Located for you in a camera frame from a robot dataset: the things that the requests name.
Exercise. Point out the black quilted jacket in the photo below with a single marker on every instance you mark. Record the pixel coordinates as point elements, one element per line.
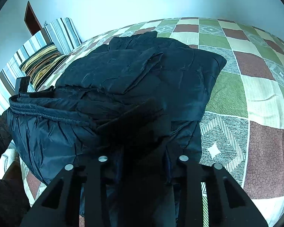
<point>132,75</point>

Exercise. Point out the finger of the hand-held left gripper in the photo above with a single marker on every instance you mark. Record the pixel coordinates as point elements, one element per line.
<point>22,85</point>

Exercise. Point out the striped yellow black pillow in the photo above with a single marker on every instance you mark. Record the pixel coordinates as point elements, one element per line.
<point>42,61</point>

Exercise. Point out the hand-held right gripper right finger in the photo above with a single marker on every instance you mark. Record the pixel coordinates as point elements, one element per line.
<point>189,170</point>

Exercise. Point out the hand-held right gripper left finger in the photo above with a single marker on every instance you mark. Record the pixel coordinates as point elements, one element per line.
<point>97,170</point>

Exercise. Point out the brown wooden door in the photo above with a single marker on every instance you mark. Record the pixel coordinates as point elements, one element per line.
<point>32,19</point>

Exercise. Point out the striped headboard cushion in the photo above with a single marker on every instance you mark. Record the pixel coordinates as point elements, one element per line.
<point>61,33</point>

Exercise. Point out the checkered bed blanket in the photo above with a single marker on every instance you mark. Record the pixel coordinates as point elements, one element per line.
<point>250,87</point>

